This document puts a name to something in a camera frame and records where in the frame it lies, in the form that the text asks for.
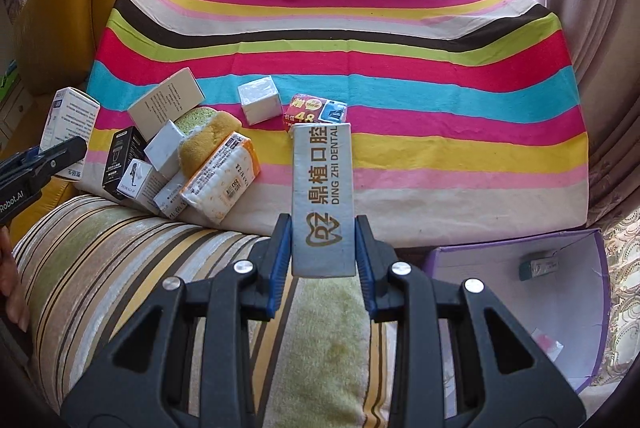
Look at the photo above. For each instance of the grey dental box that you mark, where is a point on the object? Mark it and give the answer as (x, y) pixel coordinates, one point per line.
(323, 213)

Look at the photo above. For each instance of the purple storage box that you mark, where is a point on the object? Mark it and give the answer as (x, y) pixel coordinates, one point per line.
(567, 310)

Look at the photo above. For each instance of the red blue card pack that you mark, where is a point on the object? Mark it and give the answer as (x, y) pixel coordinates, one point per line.
(305, 108)

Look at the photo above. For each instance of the beige rectangular box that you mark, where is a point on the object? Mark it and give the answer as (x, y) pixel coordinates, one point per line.
(168, 101)

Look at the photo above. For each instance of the rainbow striped cloth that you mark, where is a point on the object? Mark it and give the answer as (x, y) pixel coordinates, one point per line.
(465, 115)

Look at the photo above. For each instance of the white drawer cabinet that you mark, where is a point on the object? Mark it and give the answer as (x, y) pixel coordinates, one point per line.
(15, 101)

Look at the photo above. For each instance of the small white cube box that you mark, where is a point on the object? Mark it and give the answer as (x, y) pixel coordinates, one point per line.
(260, 100)

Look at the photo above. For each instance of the green round sponge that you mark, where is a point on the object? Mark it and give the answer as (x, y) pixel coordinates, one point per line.
(194, 119)

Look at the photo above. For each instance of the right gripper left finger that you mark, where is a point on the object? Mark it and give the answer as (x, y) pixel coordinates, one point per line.
(183, 358)

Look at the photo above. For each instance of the white saxophone music box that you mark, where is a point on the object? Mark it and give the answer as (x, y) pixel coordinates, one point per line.
(141, 183)

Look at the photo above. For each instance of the white wrapped cube box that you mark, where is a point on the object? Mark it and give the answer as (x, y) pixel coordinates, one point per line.
(162, 151)

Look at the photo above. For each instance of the person left hand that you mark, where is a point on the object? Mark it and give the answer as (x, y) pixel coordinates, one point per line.
(16, 307)

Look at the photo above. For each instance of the striped velvet cushion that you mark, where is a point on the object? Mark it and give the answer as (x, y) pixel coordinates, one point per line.
(89, 265)

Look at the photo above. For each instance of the yellow leather sofa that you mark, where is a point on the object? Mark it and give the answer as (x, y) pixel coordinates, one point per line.
(55, 42)

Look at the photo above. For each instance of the small box inside bin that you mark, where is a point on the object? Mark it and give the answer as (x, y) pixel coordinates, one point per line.
(537, 265)

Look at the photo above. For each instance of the white blue medicine box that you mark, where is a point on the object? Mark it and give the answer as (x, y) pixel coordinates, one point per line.
(72, 113)

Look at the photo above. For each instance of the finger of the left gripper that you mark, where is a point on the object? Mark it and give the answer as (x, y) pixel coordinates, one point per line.
(20, 159)
(58, 157)

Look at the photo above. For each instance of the orange white tissue pack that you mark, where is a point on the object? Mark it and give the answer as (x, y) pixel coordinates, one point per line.
(224, 177)

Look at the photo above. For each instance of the black product box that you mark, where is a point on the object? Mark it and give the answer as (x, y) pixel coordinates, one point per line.
(127, 144)

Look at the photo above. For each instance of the yellow white sponge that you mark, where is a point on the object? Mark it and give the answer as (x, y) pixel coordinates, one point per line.
(195, 148)

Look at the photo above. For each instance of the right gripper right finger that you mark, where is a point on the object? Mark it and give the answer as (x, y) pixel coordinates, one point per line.
(462, 359)

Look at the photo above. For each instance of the small grey text box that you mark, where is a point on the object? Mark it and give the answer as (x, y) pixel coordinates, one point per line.
(168, 200)

